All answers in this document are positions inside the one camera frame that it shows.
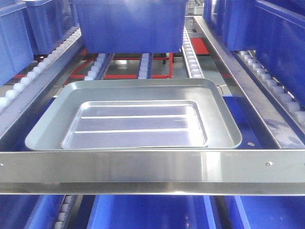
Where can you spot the blue bin below centre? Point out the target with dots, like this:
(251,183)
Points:
(151,212)

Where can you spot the blue bin left side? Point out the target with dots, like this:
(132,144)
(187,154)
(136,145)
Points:
(15,47)

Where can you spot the silver ribbed metal tray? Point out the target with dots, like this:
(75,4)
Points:
(136,124)

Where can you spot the blue bin on rollers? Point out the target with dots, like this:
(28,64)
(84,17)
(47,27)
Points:
(131,26)

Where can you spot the large grey metal tray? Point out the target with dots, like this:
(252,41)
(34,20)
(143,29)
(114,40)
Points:
(220,127)

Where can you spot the right shelf left roller track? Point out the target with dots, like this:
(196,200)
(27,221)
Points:
(38,70)

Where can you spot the shelf divider rail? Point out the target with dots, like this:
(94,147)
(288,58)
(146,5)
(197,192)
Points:
(18,116)
(272,125)

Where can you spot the lower roller track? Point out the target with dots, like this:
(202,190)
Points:
(64,213)

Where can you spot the steel front rail right shelf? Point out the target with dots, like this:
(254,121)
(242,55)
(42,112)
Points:
(155,171)

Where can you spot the right shelf left divider rail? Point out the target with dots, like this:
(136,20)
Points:
(18,116)

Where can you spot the shelf roller track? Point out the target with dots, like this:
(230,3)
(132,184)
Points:
(38,70)
(280,93)

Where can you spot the blue bin right side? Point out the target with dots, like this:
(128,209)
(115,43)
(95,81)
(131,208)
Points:
(275,30)

